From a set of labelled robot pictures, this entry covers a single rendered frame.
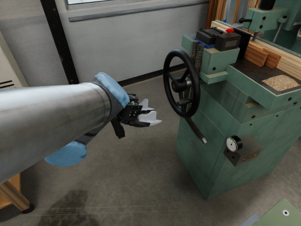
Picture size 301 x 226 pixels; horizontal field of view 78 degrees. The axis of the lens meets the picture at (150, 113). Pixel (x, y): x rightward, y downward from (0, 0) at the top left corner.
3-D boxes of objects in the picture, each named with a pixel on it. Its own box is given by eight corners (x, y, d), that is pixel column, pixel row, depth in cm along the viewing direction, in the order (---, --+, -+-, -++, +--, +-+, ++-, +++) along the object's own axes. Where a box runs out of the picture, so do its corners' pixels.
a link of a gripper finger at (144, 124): (151, 125, 62) (125, 121, 60) (149, 129, 63) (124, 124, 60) (149, 117, 66) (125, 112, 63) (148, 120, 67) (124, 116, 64)
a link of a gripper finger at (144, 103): (158, 100, 69) (139, 102, 63) (153, 112, 72) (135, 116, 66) (153, 95, 71) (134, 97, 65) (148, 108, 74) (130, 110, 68)
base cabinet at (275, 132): (174, 149, 153) (184, 73, 106) (230, 131, 169) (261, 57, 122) (205, 202, 121) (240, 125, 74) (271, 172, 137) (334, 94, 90)
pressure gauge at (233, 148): (222, 146, 79) (227, 133, 73) (230, 144, 80) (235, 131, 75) (232, 158, 74) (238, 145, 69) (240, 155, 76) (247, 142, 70)
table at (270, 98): (165, 48, 101) (165, 36, 97) (212, 40, 109) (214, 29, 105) (247, 119, 58) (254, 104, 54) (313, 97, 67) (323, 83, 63)
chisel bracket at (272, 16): (240, 31, 77) (247, 8, 72) (265, 27, 81) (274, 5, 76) (254, 36, 72) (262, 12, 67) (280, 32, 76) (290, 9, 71)
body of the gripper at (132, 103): (145, 106, 59) (108, 104, 53) (137, 126, 64) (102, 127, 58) (137, 93, 64) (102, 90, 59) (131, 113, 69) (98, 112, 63)
